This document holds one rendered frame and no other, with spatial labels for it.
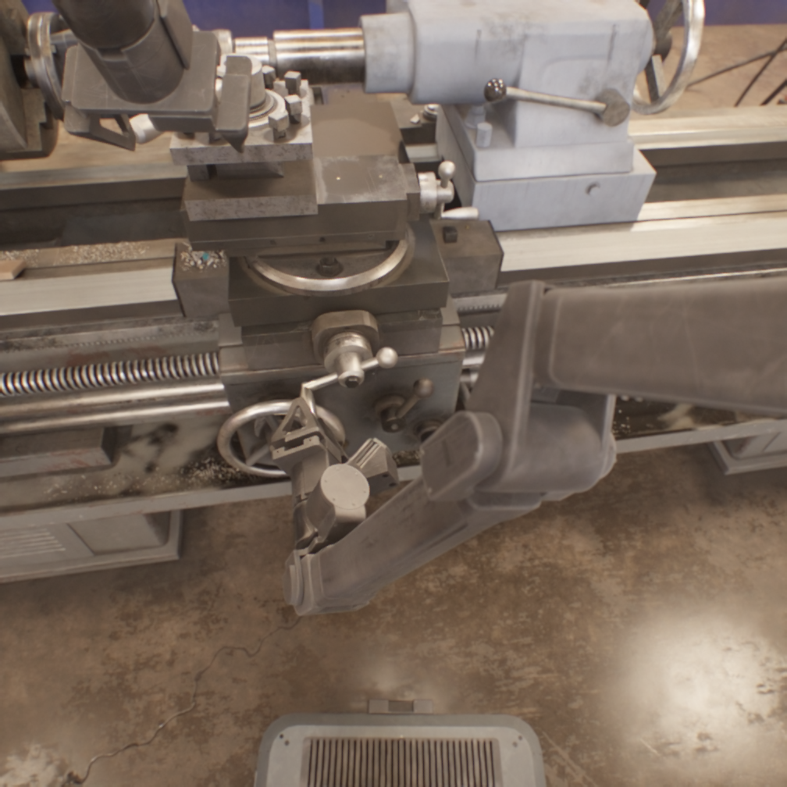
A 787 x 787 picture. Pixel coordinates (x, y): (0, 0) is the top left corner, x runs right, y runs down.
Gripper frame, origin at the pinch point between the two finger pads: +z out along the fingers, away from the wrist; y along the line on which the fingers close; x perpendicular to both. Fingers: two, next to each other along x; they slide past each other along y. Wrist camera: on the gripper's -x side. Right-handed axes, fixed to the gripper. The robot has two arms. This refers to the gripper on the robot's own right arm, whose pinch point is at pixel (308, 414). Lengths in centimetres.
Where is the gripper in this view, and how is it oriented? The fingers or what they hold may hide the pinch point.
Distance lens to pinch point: 82.8
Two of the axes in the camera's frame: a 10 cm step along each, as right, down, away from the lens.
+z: -1.6, -7.8, 6.1
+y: -3.5, -5.4, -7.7
